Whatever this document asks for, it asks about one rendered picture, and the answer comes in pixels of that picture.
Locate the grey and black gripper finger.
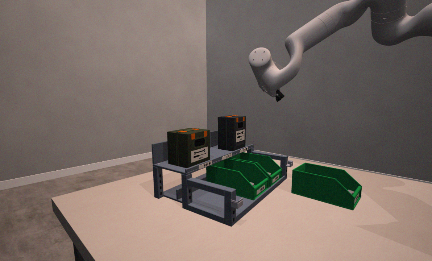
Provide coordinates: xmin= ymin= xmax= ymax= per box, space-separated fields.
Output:
xmin=276 ymin=89 xmax=284 ymax=102

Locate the grey metal shelf rack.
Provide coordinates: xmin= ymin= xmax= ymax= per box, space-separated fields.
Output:
xmin=152 ymin=130 xmax=293 ymax=227

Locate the green bin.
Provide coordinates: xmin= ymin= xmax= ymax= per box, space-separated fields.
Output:
xmin=291 ymin=163 xmax=362 ymax=210
xmin=206 ymin=159 xmax=267 ymax=200
xmin=229 ymin=152 xmax=281 ymax=187

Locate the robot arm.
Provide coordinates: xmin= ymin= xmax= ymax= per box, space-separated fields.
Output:
xmin=248 ymin=0 xmax=432 ymax=91

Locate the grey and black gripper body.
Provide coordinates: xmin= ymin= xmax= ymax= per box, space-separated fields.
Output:
xmin=258 ymin=83 xmax=277 ymax=97

